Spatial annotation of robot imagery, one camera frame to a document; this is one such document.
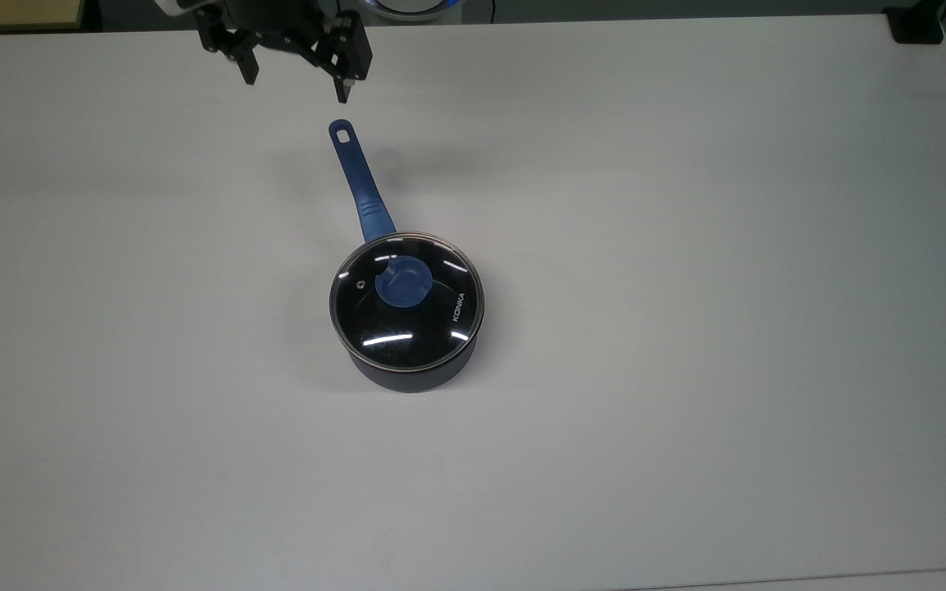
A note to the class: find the Franka gripper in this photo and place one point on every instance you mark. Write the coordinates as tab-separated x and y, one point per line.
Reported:
280	20

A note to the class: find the glass lid with blue knob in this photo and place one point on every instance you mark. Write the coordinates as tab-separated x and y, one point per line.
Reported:
404	283

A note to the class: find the wooden board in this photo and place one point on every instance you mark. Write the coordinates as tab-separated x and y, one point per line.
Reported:
13	11

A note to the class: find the black table clamp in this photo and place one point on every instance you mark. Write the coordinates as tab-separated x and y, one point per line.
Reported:
916	25

